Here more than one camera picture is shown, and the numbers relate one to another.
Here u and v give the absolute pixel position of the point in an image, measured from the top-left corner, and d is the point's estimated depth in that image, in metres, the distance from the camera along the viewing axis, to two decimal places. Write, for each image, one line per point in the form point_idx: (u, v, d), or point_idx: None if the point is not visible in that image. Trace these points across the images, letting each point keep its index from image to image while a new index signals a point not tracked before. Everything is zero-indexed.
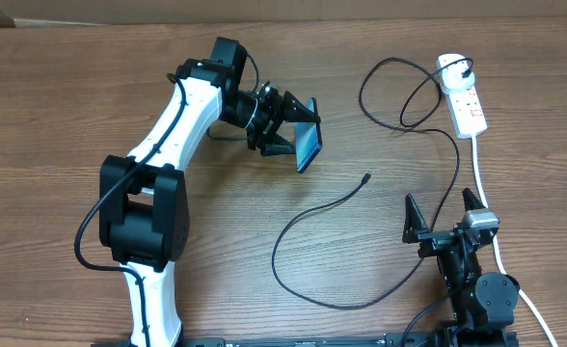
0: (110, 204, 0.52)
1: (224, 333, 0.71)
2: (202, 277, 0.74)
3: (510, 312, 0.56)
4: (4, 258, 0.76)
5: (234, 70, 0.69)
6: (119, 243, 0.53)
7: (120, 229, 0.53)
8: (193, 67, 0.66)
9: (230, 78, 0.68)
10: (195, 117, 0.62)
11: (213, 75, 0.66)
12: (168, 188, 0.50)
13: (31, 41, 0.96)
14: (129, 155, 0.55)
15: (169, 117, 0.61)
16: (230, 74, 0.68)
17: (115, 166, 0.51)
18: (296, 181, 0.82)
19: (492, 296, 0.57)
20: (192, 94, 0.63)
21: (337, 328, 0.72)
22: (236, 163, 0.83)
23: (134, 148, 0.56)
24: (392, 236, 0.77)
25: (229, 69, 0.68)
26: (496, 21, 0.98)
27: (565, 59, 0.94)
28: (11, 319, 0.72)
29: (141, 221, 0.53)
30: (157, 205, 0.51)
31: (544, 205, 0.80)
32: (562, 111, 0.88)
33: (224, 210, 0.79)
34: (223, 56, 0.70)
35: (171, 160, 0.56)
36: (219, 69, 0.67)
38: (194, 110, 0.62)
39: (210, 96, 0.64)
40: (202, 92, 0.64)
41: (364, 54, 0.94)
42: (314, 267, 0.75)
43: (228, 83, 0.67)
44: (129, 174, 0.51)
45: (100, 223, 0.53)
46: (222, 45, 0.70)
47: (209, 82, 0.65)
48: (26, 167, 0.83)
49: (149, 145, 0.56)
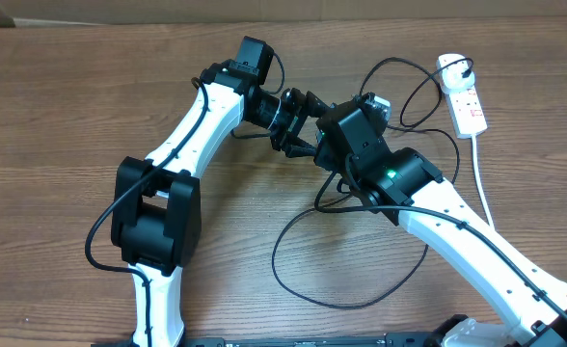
0: (124, 206, 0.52)
1: (224, 333, 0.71)
2: (202, 277, 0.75)
3: (355, 113, 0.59)
4: (4, 258, 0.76)
5: (258, 74, 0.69)
6: (130, 244, 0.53)
7: (132, 231, 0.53)
8: (218, 72, 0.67)
9: (255, 86, 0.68)
10: (216, 123, 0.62)
11: (236, 81, 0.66)
12: (181, 194, 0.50)
13: (32, 41, 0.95)
14: (147, 157, 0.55)
15: (190, 121, 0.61)
16: (255, 81, 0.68)
17: (132, 167, 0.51)
18: (297, 183, 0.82)
19: (336, 114, 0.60)
20: (214, 100, 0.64)
21: (337, 328, 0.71)
22: (239, 164, 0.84)
23: (153, 151, 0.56)
24: (392, 236, 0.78)
25: (253, 77, 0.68)
26: (496, 21, 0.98)
27: (564, 59, 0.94)
28: (11, 319, 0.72)
29: (153, 224, 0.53)
30: (169, 210, 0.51)
31: (544, 205, 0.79)
32: (562, 111, 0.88)
33: (224, 210, 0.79)
34: (248, 58, 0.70)
35: (187, 166, 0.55)
36: (244, 76, 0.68)
38: (214, 118, 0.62)
39: (232, 103, 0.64)
40: (224, 97, 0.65)
41: (364, 54, 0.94)
42: (312, 267, 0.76)
43: (251, 90, 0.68)
44: (145, 178, 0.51)
45: (114, 223, 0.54)
46: (248, 45, 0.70)
47: (232, 89, 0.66)
48: (26, 167, 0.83)
49: (168, 149, 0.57)
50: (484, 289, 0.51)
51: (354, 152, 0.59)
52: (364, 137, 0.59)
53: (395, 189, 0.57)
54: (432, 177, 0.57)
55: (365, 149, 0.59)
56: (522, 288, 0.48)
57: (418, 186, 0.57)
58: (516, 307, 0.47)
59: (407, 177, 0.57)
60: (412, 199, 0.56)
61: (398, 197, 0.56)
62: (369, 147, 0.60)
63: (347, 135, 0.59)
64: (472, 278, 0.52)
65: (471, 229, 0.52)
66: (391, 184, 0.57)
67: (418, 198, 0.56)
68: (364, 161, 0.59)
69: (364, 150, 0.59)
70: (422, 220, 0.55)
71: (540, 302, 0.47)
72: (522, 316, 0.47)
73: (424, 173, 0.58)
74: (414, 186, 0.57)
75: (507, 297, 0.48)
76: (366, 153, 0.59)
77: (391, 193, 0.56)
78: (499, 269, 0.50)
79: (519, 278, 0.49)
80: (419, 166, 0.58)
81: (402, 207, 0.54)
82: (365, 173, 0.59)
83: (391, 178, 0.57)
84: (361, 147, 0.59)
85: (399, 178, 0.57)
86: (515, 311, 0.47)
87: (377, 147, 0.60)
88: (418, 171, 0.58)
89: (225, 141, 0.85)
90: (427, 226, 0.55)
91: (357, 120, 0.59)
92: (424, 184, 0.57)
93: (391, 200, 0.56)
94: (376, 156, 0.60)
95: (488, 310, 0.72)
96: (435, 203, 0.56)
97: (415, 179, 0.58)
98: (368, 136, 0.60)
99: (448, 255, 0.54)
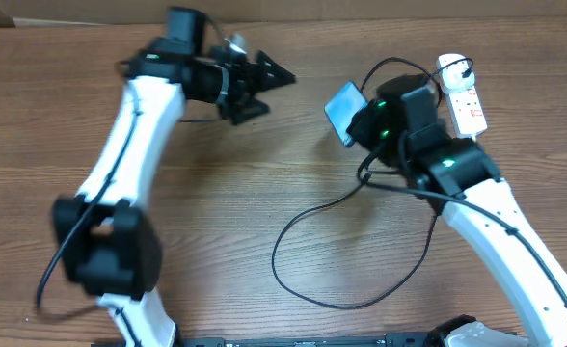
0: (69, 251, 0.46)
1: (224, 334, 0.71)
2: (202, 277, 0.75)
3: (422, 89, 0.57)
4: (4, 258, 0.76)
5: (192, 53, 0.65)
6: (89, 284, 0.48)
7: (86, 272, 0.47)
8: (145, 61, 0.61)
9: (189, 67, 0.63)
10: (154, 122, 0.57)
11: (168, 67, 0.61)
12: (123, 224, 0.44)
13: (31, 41, 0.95)
14: (80, 191, 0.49)
15: (121, 132, 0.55)
16: (190, 63, 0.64)
17: (65, 208, 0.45)
18: (296, 181, 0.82)
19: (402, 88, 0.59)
20: (144, 100, 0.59)
21: (337, 328, 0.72)
22: (239, 163, 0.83)
23: (85, 183, 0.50)
24: (392, 236, 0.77)
25: (185, 59, 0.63)
26: (496, 21, 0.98)
27: (565, 59, 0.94)
28: (11, 319, 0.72)
29: (106, 259, 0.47)
30: (118, 246, 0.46)
31: (543, 205, 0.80)
32: (562, 111, 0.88)
33: (224, 210, 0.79)
34: (178, 35, 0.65)
35: (126, 188, 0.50)
36: (176, 59, 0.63)
38: (150, 117, 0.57)
39: (166, 100, 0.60)
40: (156, 96, 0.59)
41: (364, 54, 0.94)
42: (313, 267, 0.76)
43: (185, 73, 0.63)
44: (83, 218, 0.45)
45: (64, 268, 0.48)
46: (177, 23, 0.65)
47: (165, 79, 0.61)
48: (27, 167, 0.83)
49: (102, 173, 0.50)
50: (519, 301, 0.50)
51: (411, 130, 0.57)
52: (424, 117, 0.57)
53: (447, 177, 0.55)
54: (490, 175, 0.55)
55: (423, 130, 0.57)
56: (560, 307, 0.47)
57: (472, 181, 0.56)
58: (550, 327, 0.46)
59: (462, 169, 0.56)
60: (465, 193, 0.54)
61: (451, 187, 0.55)
62: (428, 129, 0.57)
63: (409, 111, 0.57)
64: (509, 285, 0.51)
65: (520, 238, 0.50)
66: (445, 173, 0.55)
67: (471, 192, 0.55)
68: (421, 143, 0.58)
69: (422, 131, 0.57)
70: (472, 218, 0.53)
71: None
72: (553, 336, 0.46)
73: (482, 169, 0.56)
74: (467, 178, 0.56)
75: (543, 314, 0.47)
76: (424, 135, 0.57)
77: (443, 181, 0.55)
78: (541, 284, 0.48)
79: (558, 297, 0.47)
80: (476, 159, 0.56)
81: (452, 200, 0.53)
82: (418, 155, 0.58)
83: (446, 168, 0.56)
84: (419, 128, 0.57)
85: (454, 169, 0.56)
86: (547, 331, 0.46)
87: (437, 131, 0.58)
88: (476, 166, 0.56)
89: (224, 140, 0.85)
90: (474, 225, 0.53)
91: (423, 97, 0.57)
92: (481, 181, 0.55)
93: (441, 189, 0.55)
94: (436, 142, 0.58)
95: (487, 310, 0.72)
96: (488, 203, 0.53)
97: (469, 173, 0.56)
98: (429, 118, 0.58)
99: (489, 257, 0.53)
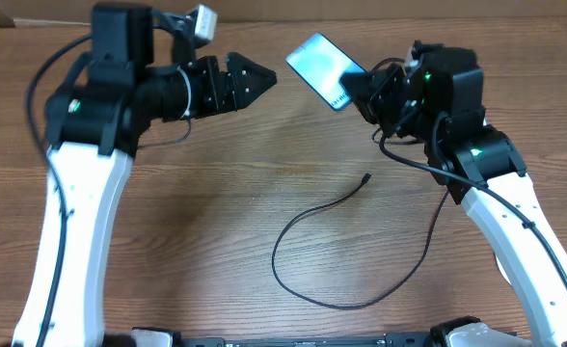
0: None
1: (224, 333, 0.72)
2: (202, 277, 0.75)
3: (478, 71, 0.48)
4: (4, 258, 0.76)
5: (130, 67, 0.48)
6: None
7: None
8: (65, 118, 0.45)
9: (127, 106, 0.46)
10: (88, 223, 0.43)
11: (99, 116, 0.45)
12: None
13: (31, 41, 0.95)
14: (15, 340, 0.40)
15: (52, 242, 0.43)
16: (127, 99, 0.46)
17: None
18: (296, 181, 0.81)
19: (450, 63, 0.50)
20: (74, 187, 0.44)
21: (337, 328, 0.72)
22: (238, 163, 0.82)
23: (18, 329, 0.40)
24: (392, 236, 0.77)
25: (120, 98, 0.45)
26: (496, 20, 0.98)
27: (565, 59, 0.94)
28: (11, 319, 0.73)
29: None
30: None
31: (542, 206, 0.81)
32: (562, 111, 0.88)
33: (223, 210, 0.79)
34: (108, 47, 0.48)
35: (69, 333, 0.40)
36: (110, 96, 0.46)
38: (84, 218, 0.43)
39: (102, 183, 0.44)
40: (88, 177, 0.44)
41: (364, 55, 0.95)
42: (313, 267, 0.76)
43: (125, 116, 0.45)
44: None
45: None
46: (103, 28, 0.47)
47: (97, 150, 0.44)
48: (26, 167, 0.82)
49: (36, 314, 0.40)
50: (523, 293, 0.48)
51: (450, 115, 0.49)
52: (468, 103, 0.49)
53: (474, 168, 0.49)
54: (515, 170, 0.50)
55: (464, 116, 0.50)
56: (566, 304, 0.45)
57: (497, 173, 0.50)
58: (554, 322, 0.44)
59: (490, 160, 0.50)
60: (487, 183, 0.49)
61: (475, 176, 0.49)
62: (469, 115, 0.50)
63: (456, 96, 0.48)
64: (516, 278, 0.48)
65: (536, 232, 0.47)
66: (472, 163, 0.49)
67: (492, 182, 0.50)
68: (457, 128, 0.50)
69: (463, 116, 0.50)
70: (489, 207, 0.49)
71: None
72: (556, 331, 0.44)
73: (508, 162, 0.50)
74: (492, 171, 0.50)
75: (549, 308, 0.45)
76: (462, 120, 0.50)
77: (469, 171, 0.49)
78: (552, 280, 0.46)
79: (565, 292, 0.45)
80: (505, 152, 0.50)
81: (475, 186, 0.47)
82: (449, 140, 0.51)
83: (473, 157, 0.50)
84: (461, 113, 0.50)
85: (481, 160, 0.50)
86: (550, 324, 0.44)
87: (474, 119, 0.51)
88: (502, 159, 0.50)
89: (224, 138, 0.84)
90: (492, 214, 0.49)
91: (472, 84, 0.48)
92: (503, 173, 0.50)
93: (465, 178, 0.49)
94: (469, 125, 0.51)
95: (486, 310, 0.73)
96: (507, 194, 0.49)
97: (496, 164, 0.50)
98: (472, 104, 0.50)
99: (498, 243, 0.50)
